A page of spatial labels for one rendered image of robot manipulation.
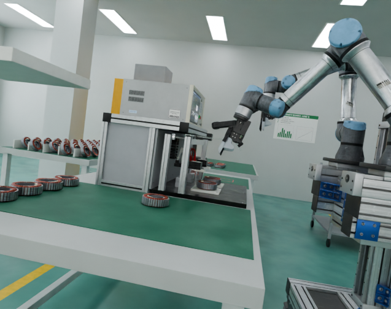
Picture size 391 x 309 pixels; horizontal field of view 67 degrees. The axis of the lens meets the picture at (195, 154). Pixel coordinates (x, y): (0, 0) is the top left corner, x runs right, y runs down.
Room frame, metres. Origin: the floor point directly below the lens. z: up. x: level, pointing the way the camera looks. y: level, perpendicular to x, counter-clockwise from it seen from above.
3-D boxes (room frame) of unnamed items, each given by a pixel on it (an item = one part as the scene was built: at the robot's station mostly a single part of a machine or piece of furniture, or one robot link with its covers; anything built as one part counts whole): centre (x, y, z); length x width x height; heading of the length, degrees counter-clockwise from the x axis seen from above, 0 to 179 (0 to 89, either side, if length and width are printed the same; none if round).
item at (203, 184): (1.62, -0.09, 0.80); 0.11 x 0.11 x 0.04
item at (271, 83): (1.96, -0.43, 1.45); 0.09 x 0.08 x 0.11; 77
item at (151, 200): (1.23, 0.14, 0.77); 0.11 x 0.11 x 0.04
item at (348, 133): (1.72, -0.88, 1.20); 0.13 x 0.12 x 0.14; 167
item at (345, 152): (1.72, -0.88, 1.09); 0.15 x 0.15 x 0.10
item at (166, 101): (1.81, 0.21, 1.22); 0.44 x 0.39 x 0.20; 171
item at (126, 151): (1.48, 0.34, 0.91); 0.28 x 0.03 x 0.32; 81
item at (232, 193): (1.74, -0.09, 0.76); 0.64 x 0.47 x 0.02; 171
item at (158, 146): (1.78, 0.14, 0.92); 0.66 x 0.01 x 0.30; 171
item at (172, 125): (1.79, 0.21, 1.09); 0.68 x 0.44 x 0.05; 171
